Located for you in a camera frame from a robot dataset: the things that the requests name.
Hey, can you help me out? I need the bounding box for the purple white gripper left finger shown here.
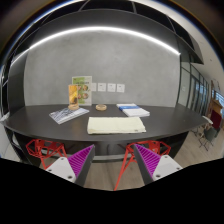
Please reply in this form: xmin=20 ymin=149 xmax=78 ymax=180
xmin=47 ymin=145 xmax=95 ymax=186

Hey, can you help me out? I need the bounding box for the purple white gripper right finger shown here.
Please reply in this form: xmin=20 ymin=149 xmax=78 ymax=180
xmin=134 ymin=144 xmax=182 ymax=185

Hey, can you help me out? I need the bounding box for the cream folded towel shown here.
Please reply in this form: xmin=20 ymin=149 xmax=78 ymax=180
xmin=87 ymin=117 xmax=146 ymax=134

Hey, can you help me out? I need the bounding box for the blue grey magazine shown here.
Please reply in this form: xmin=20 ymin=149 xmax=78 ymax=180
xmin=49 ymin=108 xmax=88 ymax=124

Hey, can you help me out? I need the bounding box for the white blue book stack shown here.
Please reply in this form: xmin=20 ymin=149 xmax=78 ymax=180
xmin=117 ymin=103 xmax=150 ymax=117

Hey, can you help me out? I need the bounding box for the dark chair in background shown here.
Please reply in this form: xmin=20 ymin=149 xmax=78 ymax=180
xmin=199 ymin=127 xmax=217 ymax=149

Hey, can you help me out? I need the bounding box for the small wooden round dish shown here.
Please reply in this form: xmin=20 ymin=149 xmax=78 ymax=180
xmin=96 ymin=104 xmax=107 ymax=111

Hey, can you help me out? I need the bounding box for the orange card on wooden stand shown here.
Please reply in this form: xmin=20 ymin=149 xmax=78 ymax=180
xmin=68 ymin=84 xmax=79 ymax=110

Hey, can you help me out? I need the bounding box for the green white standing poster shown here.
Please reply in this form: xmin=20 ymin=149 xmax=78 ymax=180
xmin=72 ymin=76 xmax=92 ymax=106

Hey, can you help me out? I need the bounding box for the curved ceiling light strip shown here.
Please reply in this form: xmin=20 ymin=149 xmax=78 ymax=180
xmin=29 ymin=26 xmax=180 ymax=56

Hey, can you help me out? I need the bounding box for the red wire chair right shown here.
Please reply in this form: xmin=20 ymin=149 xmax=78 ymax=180
xmin=114 ymin=140 xmax=171 ymax=190

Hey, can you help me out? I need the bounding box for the red wire chair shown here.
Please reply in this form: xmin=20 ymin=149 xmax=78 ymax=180
xmin=26 ymin=139 xmax=67 ymax=169
xmin=114 ymin=140 xmax=171 ymax=190

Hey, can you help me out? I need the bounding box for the red wire chair left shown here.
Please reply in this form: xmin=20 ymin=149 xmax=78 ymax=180
xmin=26 ymin=139 xmax=67 ymax=169

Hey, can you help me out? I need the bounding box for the white wall socket panel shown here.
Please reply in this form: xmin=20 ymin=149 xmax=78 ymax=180
xmin=92 ymin=83 xmax=125 ymax=93

